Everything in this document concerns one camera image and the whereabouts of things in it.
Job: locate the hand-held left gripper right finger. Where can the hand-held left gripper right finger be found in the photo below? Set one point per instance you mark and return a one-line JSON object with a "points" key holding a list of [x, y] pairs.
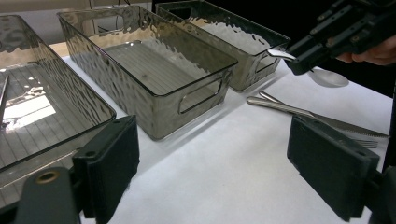
{"points": [[330, 165]]}

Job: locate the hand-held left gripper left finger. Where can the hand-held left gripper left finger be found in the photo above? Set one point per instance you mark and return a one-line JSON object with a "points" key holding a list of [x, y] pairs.
{"points": [[106, 168]]}

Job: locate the metal spoon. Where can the metal spoon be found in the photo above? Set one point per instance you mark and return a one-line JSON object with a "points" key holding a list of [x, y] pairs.
{"points": [[330, 79]]}

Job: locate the metal fork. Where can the metal fork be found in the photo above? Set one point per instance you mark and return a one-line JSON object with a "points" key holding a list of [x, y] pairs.
{"points": [[267, 95]]}

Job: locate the metal table knife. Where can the metal table knife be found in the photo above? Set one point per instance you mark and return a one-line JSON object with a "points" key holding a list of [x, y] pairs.
{"points": [[274, 105]]}

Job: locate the transparent grey plastic bin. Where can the transparent grey plastic bin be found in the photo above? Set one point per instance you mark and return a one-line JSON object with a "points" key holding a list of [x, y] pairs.
{"points": [[149, 71], [230, 37], [46, 124]]}

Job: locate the light wooden desk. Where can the light wooden desk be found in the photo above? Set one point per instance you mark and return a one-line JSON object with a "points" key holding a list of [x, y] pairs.
{"points": [[37, 4]]}

